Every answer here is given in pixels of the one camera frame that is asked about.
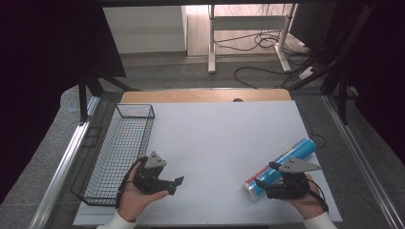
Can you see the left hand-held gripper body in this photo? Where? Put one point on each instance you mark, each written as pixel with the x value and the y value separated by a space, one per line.
pixel 149 181

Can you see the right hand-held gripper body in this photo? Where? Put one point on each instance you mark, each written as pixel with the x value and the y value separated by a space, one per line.
pixel 291 186

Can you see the blue cylindrical tube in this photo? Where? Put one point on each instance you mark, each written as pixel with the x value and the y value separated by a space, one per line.
pixel 296 152

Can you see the person's left hand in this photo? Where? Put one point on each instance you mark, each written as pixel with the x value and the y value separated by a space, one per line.
pixel 132 198

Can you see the person's right hand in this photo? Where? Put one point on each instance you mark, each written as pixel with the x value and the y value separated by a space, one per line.
pixel 310 202

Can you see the white table mat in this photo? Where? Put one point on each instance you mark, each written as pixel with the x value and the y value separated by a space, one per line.
pixel 216 143

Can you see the wooden table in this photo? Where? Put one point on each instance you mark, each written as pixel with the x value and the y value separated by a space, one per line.
pixel 203 95

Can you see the black metal stand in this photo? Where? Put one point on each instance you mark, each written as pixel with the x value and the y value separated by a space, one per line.
pixel 83 98
pixel 343 95

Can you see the white power strip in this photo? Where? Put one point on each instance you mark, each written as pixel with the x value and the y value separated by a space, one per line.
pixel 307 73

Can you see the dark curtain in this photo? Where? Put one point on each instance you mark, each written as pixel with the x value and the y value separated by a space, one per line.
pixel 41 63
pixel 382 70

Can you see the white cabinet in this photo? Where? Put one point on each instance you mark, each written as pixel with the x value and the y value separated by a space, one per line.
pixel 143 28

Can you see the aluminium rail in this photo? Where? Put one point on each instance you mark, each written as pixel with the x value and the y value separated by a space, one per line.
pixel 363 165
pixel 63 165

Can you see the white desk frame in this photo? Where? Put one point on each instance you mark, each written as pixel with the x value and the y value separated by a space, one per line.
pixel 211 38

